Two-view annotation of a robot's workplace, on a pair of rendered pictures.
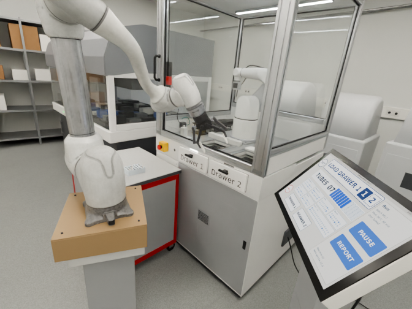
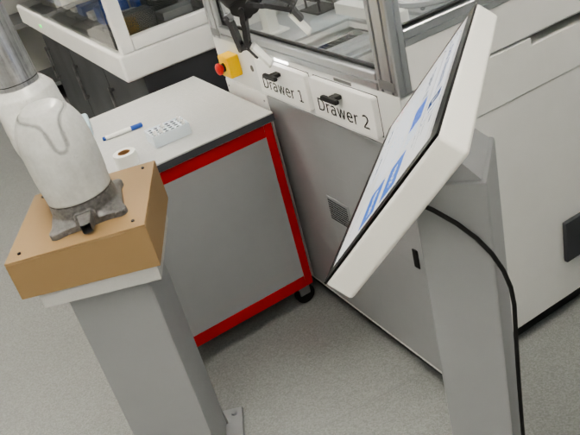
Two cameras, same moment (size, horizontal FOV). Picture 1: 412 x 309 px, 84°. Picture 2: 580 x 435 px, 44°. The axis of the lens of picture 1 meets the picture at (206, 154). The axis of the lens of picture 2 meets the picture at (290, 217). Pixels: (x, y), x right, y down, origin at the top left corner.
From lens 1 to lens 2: 0.78 m
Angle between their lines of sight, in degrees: 23
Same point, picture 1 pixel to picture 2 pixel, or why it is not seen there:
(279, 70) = not seen: outside the picture
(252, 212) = not seen: hidden behind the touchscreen
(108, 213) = (80, 215)
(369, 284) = (374, 243)
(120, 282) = (144, 335)
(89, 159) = (22, 128)
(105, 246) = (88, 269)
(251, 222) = not seen: hidden behind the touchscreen
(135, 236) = (131, 248)
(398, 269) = (400, 212)
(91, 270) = (88, 315)
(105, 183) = (58, 163)
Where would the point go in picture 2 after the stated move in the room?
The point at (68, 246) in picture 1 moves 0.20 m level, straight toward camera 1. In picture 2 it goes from (32, 272) to (36, 319)
